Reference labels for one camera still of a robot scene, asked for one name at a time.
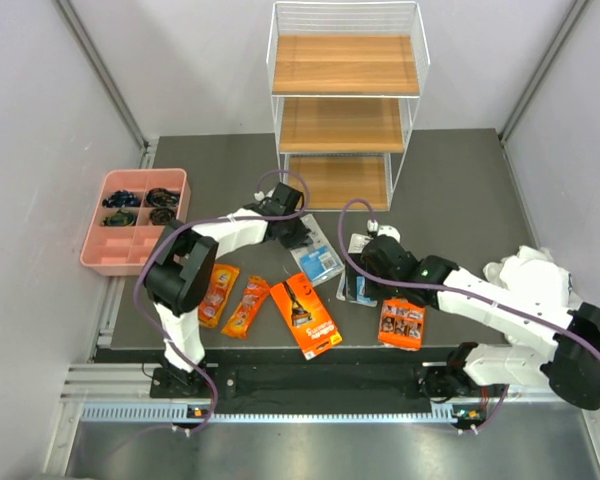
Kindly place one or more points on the orange razor pouch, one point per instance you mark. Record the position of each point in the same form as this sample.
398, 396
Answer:
240, 321
222, 281

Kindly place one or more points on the dark coiled item lower tray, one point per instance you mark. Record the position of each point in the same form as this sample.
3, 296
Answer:
161, 216

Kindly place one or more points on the blue razor blister pack two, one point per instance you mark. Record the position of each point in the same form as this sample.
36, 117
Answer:
352, 286

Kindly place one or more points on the white crumpled cloth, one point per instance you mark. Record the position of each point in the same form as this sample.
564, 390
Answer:
533, 273

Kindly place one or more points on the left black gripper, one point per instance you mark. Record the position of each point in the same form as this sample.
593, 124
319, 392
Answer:
300, 238

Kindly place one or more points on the dark coiled item upper tray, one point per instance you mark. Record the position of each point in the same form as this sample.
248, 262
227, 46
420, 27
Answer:
162, 198

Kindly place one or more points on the pink divided plastic tray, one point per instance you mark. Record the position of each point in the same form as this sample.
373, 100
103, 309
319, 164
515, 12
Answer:
123, 251

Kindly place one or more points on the dark coiled item tray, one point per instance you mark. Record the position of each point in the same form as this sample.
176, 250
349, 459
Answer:
161, 216
162, 198

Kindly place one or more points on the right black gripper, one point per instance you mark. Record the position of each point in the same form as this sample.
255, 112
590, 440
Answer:
382, 294

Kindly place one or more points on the blue black item in tray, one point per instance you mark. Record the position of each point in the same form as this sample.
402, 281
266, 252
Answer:
121, 199

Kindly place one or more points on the white wire wooden shelf rack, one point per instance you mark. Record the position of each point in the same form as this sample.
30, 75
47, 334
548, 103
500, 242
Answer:
346, 81

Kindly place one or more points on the orange Gillette razor box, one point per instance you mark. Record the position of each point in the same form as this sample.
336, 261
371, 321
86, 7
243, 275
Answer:
311, 325

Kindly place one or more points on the green black item in tray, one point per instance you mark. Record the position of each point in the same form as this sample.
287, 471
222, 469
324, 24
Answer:
122, 218

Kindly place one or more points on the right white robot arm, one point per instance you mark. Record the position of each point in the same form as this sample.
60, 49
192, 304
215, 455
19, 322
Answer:
557, 347

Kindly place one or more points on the orange cartridge box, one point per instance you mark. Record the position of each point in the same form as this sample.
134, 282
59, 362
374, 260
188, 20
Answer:
401, 324

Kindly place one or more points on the blue razor blister pack one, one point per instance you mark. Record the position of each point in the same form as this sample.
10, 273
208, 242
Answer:
317, 258

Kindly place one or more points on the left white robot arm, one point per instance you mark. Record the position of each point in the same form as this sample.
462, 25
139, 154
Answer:
176, 277

